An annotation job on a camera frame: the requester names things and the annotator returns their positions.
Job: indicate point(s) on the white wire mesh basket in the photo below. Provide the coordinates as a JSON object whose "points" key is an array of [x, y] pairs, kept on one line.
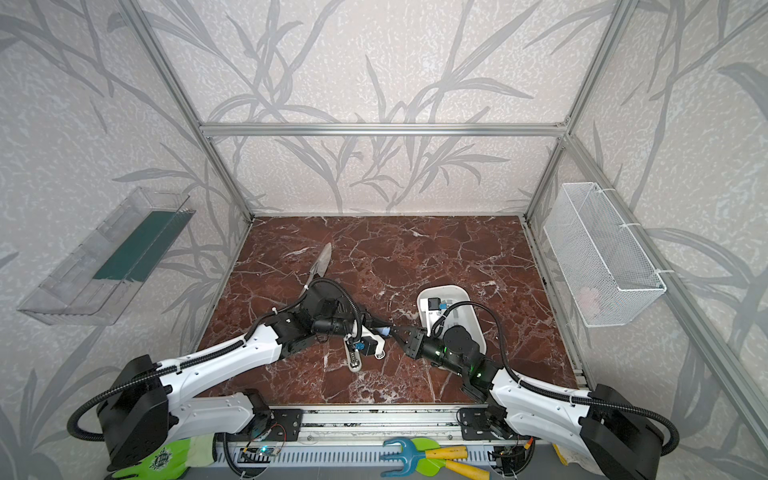
{"points": [[608, 274]]}

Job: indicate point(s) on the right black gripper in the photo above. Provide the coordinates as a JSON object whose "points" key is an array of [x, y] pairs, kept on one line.
{"points": [[411, 344]]}

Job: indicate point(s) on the green work glove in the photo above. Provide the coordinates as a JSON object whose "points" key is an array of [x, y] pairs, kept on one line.
{"points": [[171, 461]]}

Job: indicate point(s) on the metal garden trowel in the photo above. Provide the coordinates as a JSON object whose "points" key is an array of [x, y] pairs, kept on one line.
{"points": [[320, 266]]}

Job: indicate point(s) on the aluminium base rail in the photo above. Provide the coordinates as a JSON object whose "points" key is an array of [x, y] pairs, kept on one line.
{"points": [[314, 426]]}

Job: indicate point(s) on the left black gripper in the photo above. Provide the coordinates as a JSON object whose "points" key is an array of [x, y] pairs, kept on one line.
{"points": [[363, 330]]}

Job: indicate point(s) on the teal toy garden rake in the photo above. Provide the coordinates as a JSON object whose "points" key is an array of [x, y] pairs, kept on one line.
{"points": [[420, 455]]}

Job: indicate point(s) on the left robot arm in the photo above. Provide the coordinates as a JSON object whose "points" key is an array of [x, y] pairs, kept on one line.
{"points": [[151, 404]]}

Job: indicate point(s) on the white plastic tray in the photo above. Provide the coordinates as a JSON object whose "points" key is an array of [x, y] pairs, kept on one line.
{"points": [[464, 316]]}

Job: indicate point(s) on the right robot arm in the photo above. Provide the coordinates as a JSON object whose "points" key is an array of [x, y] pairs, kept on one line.
{"points": [[624, 441]]}

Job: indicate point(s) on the green toy garden shovel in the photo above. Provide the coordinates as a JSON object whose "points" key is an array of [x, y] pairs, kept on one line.
{"points": [[450, 462]]}

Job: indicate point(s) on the clear acrylic wall shelf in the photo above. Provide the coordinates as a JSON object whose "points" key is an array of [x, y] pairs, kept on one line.
{"points": [[96, 282]]}

